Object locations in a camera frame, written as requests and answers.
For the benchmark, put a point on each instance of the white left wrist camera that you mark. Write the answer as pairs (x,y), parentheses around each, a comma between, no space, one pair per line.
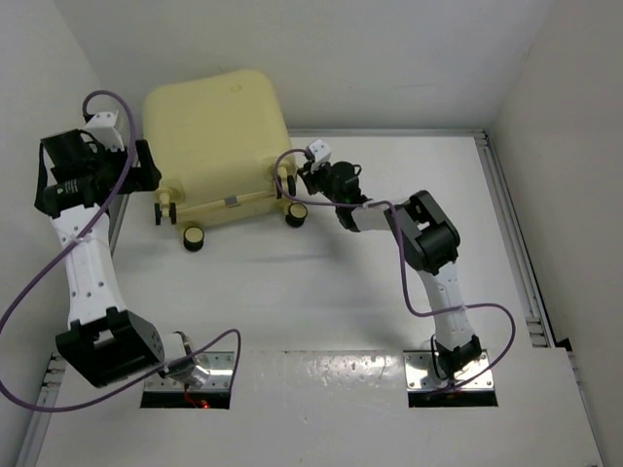
(103,126)

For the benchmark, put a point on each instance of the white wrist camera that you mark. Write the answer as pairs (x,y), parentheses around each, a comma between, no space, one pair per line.
(319,151)
(103,126)

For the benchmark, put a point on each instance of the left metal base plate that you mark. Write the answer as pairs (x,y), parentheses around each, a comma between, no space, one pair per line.
(214,370)

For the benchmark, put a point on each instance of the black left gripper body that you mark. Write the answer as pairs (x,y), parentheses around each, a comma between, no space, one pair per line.
(110,165)

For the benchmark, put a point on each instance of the metal base plate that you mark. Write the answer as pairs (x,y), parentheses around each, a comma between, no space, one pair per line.
(424,374)
(214,370)

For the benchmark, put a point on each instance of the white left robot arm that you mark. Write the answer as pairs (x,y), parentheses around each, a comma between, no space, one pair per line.
(104,341)

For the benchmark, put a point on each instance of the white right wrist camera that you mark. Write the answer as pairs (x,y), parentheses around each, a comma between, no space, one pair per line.
(319,151)

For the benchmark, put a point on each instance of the pale yellow suitcase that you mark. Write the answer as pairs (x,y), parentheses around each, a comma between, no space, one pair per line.
(222,147)

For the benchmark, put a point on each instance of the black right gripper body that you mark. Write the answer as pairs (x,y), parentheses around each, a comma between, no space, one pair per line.
(319,179)

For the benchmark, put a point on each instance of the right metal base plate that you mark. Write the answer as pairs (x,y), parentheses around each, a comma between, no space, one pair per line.
(424,374)

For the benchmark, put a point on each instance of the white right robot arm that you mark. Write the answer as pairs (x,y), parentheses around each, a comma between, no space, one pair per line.
(430,248)

